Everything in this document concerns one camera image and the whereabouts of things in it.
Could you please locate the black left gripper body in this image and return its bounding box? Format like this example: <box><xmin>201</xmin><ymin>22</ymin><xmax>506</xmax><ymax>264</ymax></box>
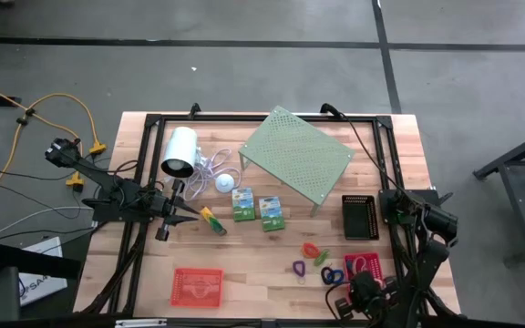
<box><xmin>146</xmin><ymin>179</ymin><xmax>187</xmax><ymax>242</ymax></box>

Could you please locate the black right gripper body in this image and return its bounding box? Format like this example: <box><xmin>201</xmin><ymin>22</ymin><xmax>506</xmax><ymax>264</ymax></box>
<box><xmin>334</xmin><ymin>271</ymin><xmax>401</xmax><ymax>327</ymax></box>

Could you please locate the yellow green crayon box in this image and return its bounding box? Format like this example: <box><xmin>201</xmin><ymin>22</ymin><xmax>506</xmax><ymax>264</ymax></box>
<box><xmin>200</xmin><ymin>206</ymin><xmax>228</xmax><ymax>237</ymax></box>

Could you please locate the green coil wristband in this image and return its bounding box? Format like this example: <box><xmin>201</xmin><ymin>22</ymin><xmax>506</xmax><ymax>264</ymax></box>
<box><xmin>313</xmin><ymin>248</ymin><xmax>331</xmax><ymax>268</ymax></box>

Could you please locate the green blue crayon box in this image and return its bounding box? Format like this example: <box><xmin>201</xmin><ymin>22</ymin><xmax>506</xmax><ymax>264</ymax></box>
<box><xmin>258</xmin><ymin>196</ymin><xmax>286</xmax><ymax>232</ymax></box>
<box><xmin>232</xmin><ymin>187</ymin><xmax>257</xmax><ymax>223</ymax></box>

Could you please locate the orange coil wristband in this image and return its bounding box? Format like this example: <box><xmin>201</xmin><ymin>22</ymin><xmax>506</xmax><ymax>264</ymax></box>
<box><xmin>301</xmin><ymin>242</ymin><xmax>321</xmax><ymax>260</ymax></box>

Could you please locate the white cylindrical desk lamp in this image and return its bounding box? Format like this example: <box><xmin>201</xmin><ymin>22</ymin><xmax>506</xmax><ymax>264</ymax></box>
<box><xmin>160</xmin><ymin>126</ymin><xmax>199</xmax><ymax>179</ymax></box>

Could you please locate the black side desk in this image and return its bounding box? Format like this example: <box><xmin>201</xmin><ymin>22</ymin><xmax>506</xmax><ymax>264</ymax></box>
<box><xmin>0</xmin><ymin>243</ymin><xmax>84</xmax><ymax>323</ymax></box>

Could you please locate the red plastic basket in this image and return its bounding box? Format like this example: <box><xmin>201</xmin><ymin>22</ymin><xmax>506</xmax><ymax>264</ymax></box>
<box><xmin>343</xmin><ymin>252</ymin><xmax>386</xmax><ymax>295</ymax></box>

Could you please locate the white dome-shaped puck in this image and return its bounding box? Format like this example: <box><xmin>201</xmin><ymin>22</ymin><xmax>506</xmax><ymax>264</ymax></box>
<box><xmin>215</xmin><ymin>174</ymin><xmax>235</xmax><ymax>193</ymax></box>

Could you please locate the orange plastic basket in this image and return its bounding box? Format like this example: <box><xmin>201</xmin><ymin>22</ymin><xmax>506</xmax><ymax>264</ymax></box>
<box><xmin>170</xmin><ymin>267</ymin><xmax>224</xmax><ymax>309</ymax></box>

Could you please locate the black plastic basket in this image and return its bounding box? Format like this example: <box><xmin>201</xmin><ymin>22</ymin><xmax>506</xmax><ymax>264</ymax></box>
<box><xmin>341</xmin><ymin>194</ymin><xmax>381</xmax><ymax>241</ymax></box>

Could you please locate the green perforated metal shelf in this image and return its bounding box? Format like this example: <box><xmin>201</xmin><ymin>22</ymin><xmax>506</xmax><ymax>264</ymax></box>
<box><xmin>238</xmin><ymin>105</ymin><xmax>355</xmax><ymax>218</ymax></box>

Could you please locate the white printed sign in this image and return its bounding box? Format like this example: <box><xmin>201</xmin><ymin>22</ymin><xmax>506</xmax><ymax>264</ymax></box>
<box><xmin>18</xmin><ymin>236</ymin><xmax>68</xmax><ymax>306</ymax></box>

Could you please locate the white round puck with cable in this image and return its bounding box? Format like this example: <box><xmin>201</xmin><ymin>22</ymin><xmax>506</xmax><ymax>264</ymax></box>
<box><xmin>184</xmin><ymin>148</ymin><xmax>241</xmax><ymax>202</ymax></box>

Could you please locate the yellow extension cord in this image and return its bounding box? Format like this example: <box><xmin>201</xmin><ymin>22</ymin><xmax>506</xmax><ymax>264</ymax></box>
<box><xmin>0</xmin><ymin>76</ymin><xmax>108</xmax><ymax>192</ymax></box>

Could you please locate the black aluminium table frame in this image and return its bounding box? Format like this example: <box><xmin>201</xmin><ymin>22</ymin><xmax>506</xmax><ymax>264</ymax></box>
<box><xmin>73</xmin><ymin>111</ymin><xmax>462</xmax><ymax>320</ymax></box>

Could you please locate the grey floor cable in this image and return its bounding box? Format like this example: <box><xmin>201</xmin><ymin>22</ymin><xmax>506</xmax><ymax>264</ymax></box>
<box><xmin>0</xmin><ymin>205</ymin><xmax>96</xmax><ymax>234</ymax></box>

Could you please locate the silver metal bracket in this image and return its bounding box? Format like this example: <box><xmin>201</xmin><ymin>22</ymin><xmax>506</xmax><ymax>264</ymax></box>
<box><xmin>115</xmin><ymin>319</ymin><xmax>168</xmax><ymax>328</ymax></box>

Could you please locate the black floor cable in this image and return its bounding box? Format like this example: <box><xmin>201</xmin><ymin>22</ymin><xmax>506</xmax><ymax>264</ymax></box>
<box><xmin>0</xmin><ymin>181</ymin><xmax>98</xmax><ymax>220</ymax></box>
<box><xmin>0</xmin><ymin>157</ymin><xmax>111</xmax><ymax>181</ymax></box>

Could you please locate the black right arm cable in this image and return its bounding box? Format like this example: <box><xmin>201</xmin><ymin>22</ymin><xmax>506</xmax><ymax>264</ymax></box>
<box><xmin>320</xmin><ymin>103</ymin><xmax>427</xmax><ymax>215</ymax></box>

